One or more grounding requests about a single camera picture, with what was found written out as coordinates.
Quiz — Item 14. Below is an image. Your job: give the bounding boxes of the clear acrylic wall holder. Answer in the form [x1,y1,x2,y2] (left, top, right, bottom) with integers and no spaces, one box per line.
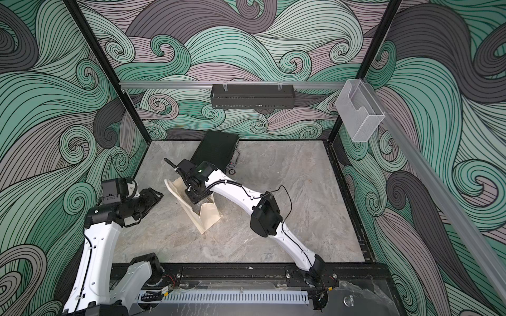
[335,79,385,143]

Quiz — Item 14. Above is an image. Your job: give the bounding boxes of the black ribbed carrying case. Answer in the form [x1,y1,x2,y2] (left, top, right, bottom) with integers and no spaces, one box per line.
[190,131,239,172]

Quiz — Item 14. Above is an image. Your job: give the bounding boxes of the black wall tray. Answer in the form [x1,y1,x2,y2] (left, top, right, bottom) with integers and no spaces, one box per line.
[210,85,296,109]

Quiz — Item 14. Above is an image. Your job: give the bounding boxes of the cream canvas tote bag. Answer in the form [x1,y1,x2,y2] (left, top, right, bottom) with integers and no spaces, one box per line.
[164,178,223,234]

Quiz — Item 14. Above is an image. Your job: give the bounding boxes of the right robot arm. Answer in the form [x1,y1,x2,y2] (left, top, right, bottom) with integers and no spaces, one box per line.
[164,158,325,286]

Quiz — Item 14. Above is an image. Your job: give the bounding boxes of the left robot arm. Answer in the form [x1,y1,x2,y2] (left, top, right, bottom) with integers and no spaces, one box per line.
[61,188,163,315]

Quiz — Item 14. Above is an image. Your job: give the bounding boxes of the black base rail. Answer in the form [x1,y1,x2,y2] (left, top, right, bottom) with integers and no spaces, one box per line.
[142,262,391,290]

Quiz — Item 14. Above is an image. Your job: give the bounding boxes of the white slotted cable duct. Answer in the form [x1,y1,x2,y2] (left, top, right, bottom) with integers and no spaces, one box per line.
[137,290,310,305]

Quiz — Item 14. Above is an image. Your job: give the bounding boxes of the aluminium wall rail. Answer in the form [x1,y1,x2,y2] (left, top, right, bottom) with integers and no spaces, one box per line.
[119,80,345,90]

